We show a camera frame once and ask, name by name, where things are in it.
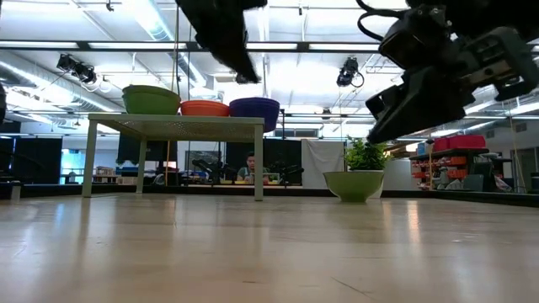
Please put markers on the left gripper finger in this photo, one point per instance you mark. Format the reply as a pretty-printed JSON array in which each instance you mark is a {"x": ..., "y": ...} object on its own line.
[
  {"x": 236, "y": 25},
  {"x": 206, "y": 29}
]

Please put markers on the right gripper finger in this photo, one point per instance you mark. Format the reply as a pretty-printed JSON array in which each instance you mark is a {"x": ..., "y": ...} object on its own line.
[
  {"x": 421, "y": 105},
  {"x": 518, "y": 89}
]

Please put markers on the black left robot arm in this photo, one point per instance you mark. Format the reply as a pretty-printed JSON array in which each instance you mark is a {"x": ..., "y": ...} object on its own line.
[{"x": 2, "y": 105}]

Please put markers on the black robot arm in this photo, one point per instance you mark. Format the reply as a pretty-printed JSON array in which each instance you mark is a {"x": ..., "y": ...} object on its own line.
[
  {"x": 212, "y": 168},
  {"x": 290, "y": 171}
]

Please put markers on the small red storage box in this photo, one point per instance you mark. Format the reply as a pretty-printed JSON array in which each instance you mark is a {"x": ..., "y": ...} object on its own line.
[{"x": 441, "y": 145}]

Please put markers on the large red storage box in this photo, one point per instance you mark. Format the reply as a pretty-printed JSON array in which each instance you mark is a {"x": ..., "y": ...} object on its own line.
[{"x": 467, "y": 142}]

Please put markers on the black storage shelf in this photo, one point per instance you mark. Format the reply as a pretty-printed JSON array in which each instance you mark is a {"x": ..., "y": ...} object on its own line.
[{"x": 463, "y": 152}]

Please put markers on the black overhead crossbar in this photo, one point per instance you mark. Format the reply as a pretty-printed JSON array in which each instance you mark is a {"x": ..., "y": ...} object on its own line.
[{"x": 303, "y": 46}]

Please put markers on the artificial plant, white pot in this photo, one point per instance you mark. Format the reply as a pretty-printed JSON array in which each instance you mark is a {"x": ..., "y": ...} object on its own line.
[{"x": 364, "y": 157}]

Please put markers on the black ceiling spotlight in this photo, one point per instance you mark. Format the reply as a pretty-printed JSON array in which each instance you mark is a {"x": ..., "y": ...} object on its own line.
[
  {"x": 86, "y": 73},
  {"x": 348, "y": 71},
  {"x": 67, "y": 63},
  {"x": 326, "y": 113}
]

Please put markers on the small green mesh table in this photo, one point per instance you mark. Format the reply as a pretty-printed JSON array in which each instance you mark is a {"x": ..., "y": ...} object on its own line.
[{"x": 177, "y": 126}]

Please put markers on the white hanging cloth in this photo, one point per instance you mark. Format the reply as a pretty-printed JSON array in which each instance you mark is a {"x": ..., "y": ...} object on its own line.
[{"x": 320, "y": 162}]

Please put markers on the person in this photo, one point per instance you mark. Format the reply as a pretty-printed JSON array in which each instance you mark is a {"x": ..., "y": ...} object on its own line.
[{"x": 250, "y": 162}]

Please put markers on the black partition panel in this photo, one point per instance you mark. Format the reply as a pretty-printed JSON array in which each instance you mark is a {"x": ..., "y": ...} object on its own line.
[{"x": 290, "y": 153}]

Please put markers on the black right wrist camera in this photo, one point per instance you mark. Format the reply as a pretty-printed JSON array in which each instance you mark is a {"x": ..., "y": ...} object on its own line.
[{"x": 412, "y": 46}]

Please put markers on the silver ceiling duct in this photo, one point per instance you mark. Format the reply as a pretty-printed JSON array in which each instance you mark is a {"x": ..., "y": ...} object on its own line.
[
  {"x": 147, "y": 17},
  {"x": 42, "y": 84}
]

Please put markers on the black aluminium rig frame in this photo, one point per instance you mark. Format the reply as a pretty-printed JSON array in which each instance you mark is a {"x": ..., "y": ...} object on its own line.
[{"x": 295, "y": 192}]

